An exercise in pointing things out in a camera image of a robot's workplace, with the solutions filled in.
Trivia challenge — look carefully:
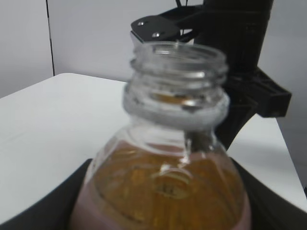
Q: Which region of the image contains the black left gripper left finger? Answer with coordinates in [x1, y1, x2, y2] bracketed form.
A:
[0, 159, 92, 230]

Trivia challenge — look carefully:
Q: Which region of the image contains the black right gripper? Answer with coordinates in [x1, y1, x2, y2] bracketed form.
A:
[195, 11, 292, 148]

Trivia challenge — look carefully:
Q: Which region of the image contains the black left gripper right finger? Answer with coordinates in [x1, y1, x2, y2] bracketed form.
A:
[232, 160, 307, 230]

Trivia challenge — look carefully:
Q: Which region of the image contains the pink oolong tea bottle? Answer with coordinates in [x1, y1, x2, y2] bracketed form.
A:
[68, 42, 251, 230]

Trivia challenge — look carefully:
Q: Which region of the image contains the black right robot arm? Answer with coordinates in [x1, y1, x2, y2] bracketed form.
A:
[194, 0, 292, 148]

